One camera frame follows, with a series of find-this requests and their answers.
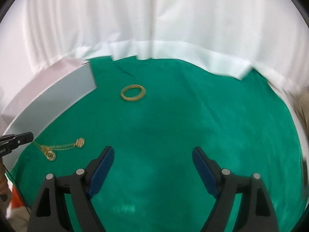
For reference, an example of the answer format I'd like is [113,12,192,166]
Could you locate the gold chain with rings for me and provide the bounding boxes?
[32,137,86,162]

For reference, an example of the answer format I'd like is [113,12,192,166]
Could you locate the person's left hand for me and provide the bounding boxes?
[0,159,9,195]

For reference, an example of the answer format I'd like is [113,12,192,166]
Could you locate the white cardboard box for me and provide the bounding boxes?
[0,57,98,172]

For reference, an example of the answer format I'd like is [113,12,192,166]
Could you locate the gold bangle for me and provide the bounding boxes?
[121,84,146,102]

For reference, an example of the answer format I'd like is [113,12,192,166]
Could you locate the green velvet cloth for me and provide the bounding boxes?
[11,57,306,231]

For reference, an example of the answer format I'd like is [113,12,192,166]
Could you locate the white curtain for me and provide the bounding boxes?
[0,0,309,97]

